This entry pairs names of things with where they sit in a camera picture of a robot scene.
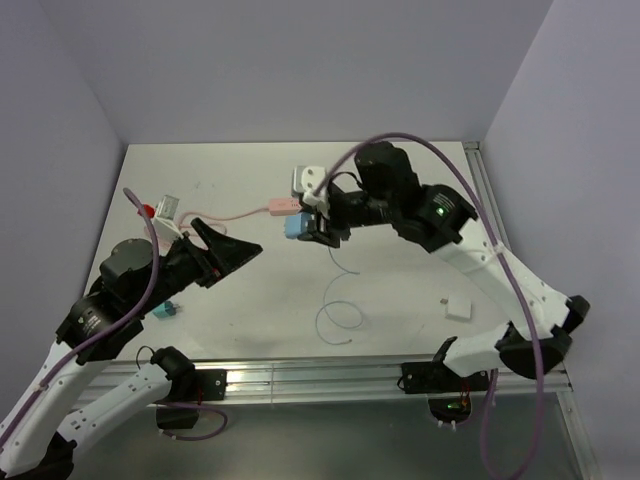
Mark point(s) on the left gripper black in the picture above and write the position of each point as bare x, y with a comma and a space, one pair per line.
226, 253

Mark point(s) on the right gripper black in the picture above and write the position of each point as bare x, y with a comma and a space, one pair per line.
326, 230

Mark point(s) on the light blue charger plug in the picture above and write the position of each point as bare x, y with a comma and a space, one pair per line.
296, 225

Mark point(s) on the silver white charger plug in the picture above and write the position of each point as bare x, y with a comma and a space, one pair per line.
299, 180

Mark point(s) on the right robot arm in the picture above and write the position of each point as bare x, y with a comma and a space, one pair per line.
536, 336

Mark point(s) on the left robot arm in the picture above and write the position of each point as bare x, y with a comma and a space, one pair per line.
44, 433

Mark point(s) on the teal charger plug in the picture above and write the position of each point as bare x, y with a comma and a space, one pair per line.
166, 310

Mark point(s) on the small white charger plug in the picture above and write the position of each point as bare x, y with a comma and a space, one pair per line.
457, 308

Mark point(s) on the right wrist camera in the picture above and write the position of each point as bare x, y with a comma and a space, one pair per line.
314, 189

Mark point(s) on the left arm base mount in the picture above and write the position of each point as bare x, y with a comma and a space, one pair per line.
183, 407

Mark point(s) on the aluminium front rail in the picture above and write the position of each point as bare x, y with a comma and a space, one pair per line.
311, 380

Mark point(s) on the aluminium side rail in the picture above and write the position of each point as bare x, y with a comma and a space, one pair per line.
492, 223

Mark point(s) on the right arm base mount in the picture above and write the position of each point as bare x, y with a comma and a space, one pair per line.
435, 382

